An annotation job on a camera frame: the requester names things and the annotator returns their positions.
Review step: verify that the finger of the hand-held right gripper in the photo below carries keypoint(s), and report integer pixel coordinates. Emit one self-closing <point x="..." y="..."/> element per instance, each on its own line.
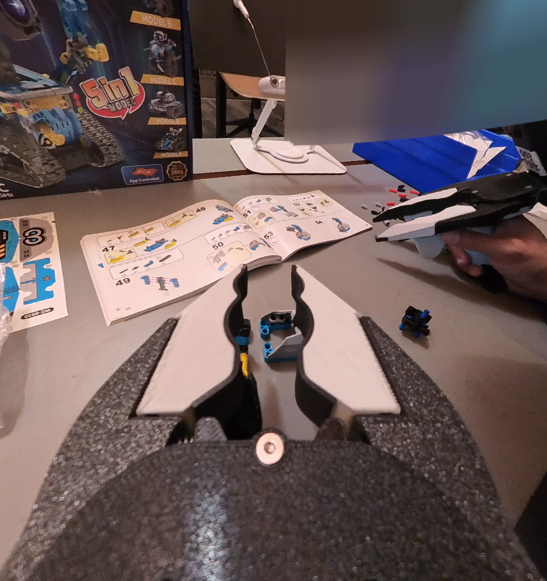
<point x="414" y="229"/>
<point x="436" y="202"/>

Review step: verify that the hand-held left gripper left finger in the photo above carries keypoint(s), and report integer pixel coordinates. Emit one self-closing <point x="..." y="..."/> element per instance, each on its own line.
<point x="187" y="363"/>

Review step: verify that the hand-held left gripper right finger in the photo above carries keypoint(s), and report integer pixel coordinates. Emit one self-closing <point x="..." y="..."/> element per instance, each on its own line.
<point x="346" y="358"/>

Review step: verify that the small blue toy robot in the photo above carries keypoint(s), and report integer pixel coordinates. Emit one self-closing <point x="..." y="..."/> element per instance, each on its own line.
<point x="244" y="358"/>

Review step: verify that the grey panel blue beam assembly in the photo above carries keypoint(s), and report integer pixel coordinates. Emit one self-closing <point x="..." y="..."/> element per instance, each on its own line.
<point x="282" y="349"/>

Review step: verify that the grey desk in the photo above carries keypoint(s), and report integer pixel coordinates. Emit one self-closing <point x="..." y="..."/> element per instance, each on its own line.
<point x="436" y="386"/>

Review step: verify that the person's right hand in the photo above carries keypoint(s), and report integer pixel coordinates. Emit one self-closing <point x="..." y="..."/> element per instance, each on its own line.
<point x="527" y="258"/>

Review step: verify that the pile of small building parts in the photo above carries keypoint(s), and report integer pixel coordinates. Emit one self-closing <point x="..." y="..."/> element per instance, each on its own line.
<point x="391" y="199"/>

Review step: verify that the white paper scraps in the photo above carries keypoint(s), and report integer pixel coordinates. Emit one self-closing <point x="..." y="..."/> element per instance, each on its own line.
<point x="486" y="154"/>

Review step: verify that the blue bin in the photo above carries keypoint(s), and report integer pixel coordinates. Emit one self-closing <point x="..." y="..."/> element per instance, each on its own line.
<point x="414" y="159"/>

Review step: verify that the instruction booklet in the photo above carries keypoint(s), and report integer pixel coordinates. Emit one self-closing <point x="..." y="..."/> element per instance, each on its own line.
<point x="187" y="245"/>

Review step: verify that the sticker sheet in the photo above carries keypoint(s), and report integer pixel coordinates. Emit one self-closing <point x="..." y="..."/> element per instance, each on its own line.
<point x="28" y="272"/>

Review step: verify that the black dimpled mat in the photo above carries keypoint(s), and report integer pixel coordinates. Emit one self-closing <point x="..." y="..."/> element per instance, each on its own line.
<point x="545" y="535"/>

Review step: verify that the robot kit box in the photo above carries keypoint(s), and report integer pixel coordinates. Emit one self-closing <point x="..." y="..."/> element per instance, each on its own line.
<point x="96" y="54"/>

